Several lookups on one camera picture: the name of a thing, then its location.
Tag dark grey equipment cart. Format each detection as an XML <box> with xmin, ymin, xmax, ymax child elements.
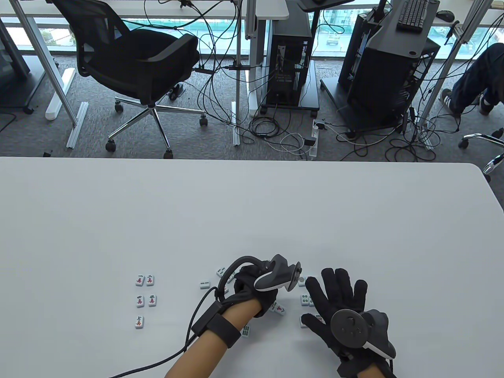
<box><xmin>0</xmin><ymin>18</ymin><xmax>48</xmax><ymax>115</ymax></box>

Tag pile of mahjong tiles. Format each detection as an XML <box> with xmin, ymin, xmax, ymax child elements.
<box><xmin>200</xmin><ymin>267</ymin><xmax>251</xmax><ymax>337</ymax></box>

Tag black wheeled computer cart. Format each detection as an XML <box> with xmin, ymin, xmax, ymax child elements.
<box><xmin>320</xmin><ymin>77</ymin><xmax>419</xmax><ymax>139</ymax></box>
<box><xmin>259</xmin><ymin>59</ymin><xmax>320</xmax><ymax>117</ymax></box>

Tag tangle of black cables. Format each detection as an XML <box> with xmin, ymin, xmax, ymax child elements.
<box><xmin>144</xmin><ymin>0</ymin><xmax>315</xmax><ymax>160</ymax></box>
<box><xmin>335</xmin><ymin>91</ymin><xmax>461</xmax><ymax>163</ymax></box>

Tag grey hand tracking controller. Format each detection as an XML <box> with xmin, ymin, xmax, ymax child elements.
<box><xmin>216</xmin><ymin>254</ymin><xmax>303</xmax><ymax>293</ymax></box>
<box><xmin>330</xmin><ymin>309</ymin><xmax>395</xmax><ymax>359</ymax></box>

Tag person's right forearm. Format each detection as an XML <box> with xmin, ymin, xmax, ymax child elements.
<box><xmin>356</xmin><ymin>364</ymin><xmax>388</xmax><ymax>378</ymax></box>

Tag white power strip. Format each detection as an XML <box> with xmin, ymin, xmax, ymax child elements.
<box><xmin>309</xmin><ymin>119</ymin><xmax>321</xmax><ymax>159</ymax></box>

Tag person's left forearm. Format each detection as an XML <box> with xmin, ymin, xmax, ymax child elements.
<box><xmin>163</xmin><ymin>299</ymin><xmax>262</xmax><ymax>378</ymax></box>

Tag person's left hand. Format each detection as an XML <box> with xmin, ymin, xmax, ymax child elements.
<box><xmin>222</xmin><ymin>266</ymin><xmax>283</xmax><ymax>319</ymax></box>

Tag black keyboard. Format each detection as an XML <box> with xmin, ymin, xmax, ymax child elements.
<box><xmin>396</xmin><ymin>0</ymin><xmax>430</xmax><ymax>32</ymax></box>

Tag black white striped sneaker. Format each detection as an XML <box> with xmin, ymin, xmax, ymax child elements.
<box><xmin>439</xmin><ymin>89</ymin><xmax>462</xmax><ymax>118</ymax></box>
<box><xmin>478</xmin><ymin>94</ymin><xmax>496</xmax><ymax>116</ymax></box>

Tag black mesh office chair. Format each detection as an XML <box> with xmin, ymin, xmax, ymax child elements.
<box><xmin>51</xmin><ymin>0</ymin><xmax>208</xmax><ymax>159</ymax></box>
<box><xmin>458</xmin><ymin>127</ymin><xmax>504</xmax><ymax>182</ymax></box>

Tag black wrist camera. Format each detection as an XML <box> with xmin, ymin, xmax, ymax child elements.
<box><xmin>337</xmin><ymin>356</ymin><xmax>368</xmax><ymax>378</ymax></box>

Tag black computer tower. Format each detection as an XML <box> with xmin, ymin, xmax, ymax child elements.
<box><xmin>339</xmin><ymin>12</ymin><xmax>441</xmax><ymax>130</ymax></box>
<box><xmin>266</xmin><ymin>34</ymin><xmax>311</xmax><ymax>106</ymax></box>

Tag black monitor stand with tray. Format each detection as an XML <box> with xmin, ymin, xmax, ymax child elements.
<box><xmin>368</xmin><ymin>0</ymin><xmax>441</xmax><ymax>59</ymax></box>
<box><xmin>272</xmin><ymin>0</ymin><xmax>355</xmax><ymax>38</ymax></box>

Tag person's right hand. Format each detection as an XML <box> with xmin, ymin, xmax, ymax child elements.
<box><xmin>301</xmin><ymin>268</ymin><xmax>395</xmax><ymax>376</ymax></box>

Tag white standing desk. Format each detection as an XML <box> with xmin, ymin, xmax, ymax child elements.
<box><xmin>0</xmin><ymin>0</ymin><xmax>290</xmax><ymax>120</ymax></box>

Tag black strapped forearm box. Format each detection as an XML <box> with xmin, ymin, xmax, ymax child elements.
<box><xmin>192</xmin><ymin>302</ymin><xmax>241</xmax><ymax>349</ymax></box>

